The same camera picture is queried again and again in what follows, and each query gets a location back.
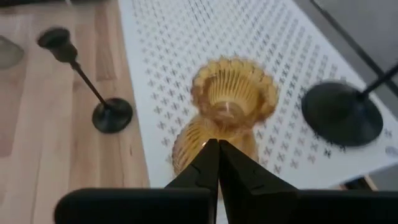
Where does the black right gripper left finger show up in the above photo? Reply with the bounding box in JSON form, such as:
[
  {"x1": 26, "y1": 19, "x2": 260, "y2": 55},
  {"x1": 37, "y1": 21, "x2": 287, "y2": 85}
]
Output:
[{"x1": 164, "y1": 138, "x2": 220, "y2": 190}]

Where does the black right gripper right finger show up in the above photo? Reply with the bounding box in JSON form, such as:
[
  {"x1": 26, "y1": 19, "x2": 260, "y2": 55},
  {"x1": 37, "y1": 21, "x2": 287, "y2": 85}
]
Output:
[{"x1": 218, "y1": 139, "x2": 299, "y2": 224}]

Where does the amber ribbed glass candle holder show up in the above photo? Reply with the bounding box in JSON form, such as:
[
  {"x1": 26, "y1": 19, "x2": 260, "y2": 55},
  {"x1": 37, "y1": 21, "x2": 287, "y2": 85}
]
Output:
[{"x1": 170, "y1": 55, "x2": 280, "y2": 177}]

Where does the short black candlestick holder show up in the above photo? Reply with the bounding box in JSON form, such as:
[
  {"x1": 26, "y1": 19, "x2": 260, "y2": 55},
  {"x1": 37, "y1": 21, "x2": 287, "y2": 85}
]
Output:
[{"x1": 36, "y1": 27, "x2": 134, "y2": 134}]

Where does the tall black candlestick holder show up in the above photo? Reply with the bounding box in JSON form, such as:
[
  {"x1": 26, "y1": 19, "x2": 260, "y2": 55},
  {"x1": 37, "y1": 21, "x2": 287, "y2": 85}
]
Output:
[{"x1": 300, "y1": 62, "x2": 398, "y2": 147}]

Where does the grey glass candle holder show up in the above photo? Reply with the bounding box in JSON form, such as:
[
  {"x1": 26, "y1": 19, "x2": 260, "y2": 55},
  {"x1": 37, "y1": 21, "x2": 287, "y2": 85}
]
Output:
[{"x1": 0, "y1": 34, "x2": 25, "y2": 71}]

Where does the white perforated metal shelf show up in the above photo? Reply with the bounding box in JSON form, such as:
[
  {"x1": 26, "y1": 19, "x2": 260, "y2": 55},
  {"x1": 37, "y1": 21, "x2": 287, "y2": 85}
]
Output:
[{"x1": 117, "y1": 0, "x2": 398, "y2": 190}]

